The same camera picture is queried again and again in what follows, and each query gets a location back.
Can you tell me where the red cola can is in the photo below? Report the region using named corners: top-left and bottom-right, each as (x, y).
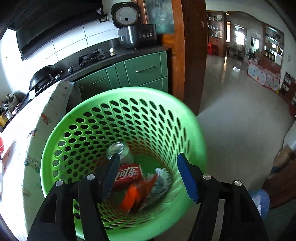
top-left (112, 163), bottom-right (143, 191)

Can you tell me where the blue silver milk can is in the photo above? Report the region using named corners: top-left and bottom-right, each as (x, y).
top-left (106, 142), bottom-right (134, 165)

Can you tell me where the silver foil wrapper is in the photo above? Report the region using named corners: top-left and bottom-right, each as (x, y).
top-left (140, 168), bottom-right (172, 210)

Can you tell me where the red orange snack packet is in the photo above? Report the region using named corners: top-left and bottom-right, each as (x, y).
top-left (119, 174), bottom-right (158, 213)

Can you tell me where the green kitchen cabinet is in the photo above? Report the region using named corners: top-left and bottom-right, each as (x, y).
top-left (78, 51), bottom-right (169, 101)

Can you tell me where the green perforated plastic basket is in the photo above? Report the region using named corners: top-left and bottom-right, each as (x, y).
top-left (41, 87), bottom-right (207, 240)

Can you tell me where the blue plastic bag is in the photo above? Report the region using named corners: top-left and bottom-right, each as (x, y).
top-left (249, 189), bottom-right (270, 220)

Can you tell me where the patterned white table cloth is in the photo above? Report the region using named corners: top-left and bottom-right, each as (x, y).
top-left (1, 81), bottom-right (74, 240)

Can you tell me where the red white plastic cup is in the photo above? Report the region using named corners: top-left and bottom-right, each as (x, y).
top-left (0, 137), bottom-right (4, 160)

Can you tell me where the black gas stove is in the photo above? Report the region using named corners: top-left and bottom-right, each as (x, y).
top-left (34, 48), bottom-right (106, 93)

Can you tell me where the black wok on stove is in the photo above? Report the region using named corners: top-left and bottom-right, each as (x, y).
top-left (29, 65), bottom-right (60, 91)

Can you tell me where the polka dot play tent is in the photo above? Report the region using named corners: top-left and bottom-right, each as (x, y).
top-left (247, 59), bottom-right (280, 92)

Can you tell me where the black rice cooker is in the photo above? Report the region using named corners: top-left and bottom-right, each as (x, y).
top-left (111, 1), bottom-right (157, 49)

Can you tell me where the black range hood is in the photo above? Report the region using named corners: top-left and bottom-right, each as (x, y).
top-left (9, 1), bottom-right (104, 60)

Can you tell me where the brown wooden door frame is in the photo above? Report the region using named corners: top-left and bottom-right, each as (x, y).
top-left (136, 0), bottom-right (209, 116)

